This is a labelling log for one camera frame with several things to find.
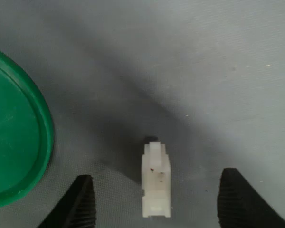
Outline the small white plastic terminal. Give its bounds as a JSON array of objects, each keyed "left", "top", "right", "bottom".
[{"left": 141, "top": 141, "right": 172, "bottom": 219}]

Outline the dark grey mat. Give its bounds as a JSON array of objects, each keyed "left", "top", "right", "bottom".
[{"left": 0, "top": 0, "right": 285, "bottom": 228}]

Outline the round green lid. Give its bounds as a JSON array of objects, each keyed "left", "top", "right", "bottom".
[{"left": 0, "top": 45, "right": 56, "bottom": 210}]

